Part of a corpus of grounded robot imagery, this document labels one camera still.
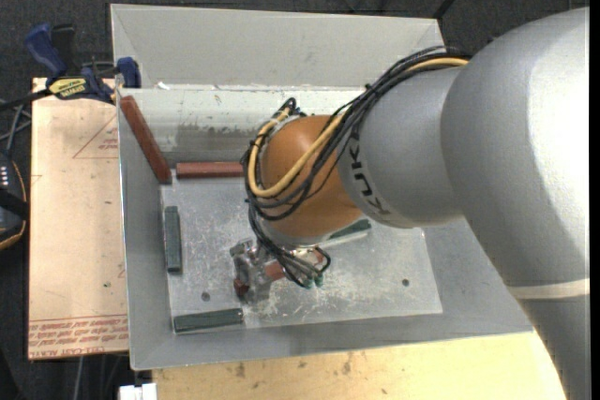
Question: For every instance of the grey metal bin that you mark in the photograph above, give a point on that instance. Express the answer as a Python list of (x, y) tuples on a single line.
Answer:
[(262, 51)]

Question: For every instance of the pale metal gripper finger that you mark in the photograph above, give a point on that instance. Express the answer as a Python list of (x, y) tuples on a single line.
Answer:
[(243, 258), (259, 291)]

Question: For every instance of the dark green flat block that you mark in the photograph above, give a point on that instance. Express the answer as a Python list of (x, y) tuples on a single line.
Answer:
[(173, 239), (354, 229), (208, 320)]

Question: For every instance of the red-brown block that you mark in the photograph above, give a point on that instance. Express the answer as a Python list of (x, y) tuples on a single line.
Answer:
[(145, 138), (208, 169), (274, 272)]

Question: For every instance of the brown cardboard board red print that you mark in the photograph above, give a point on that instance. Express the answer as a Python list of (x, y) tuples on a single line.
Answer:
[(75, 220)]

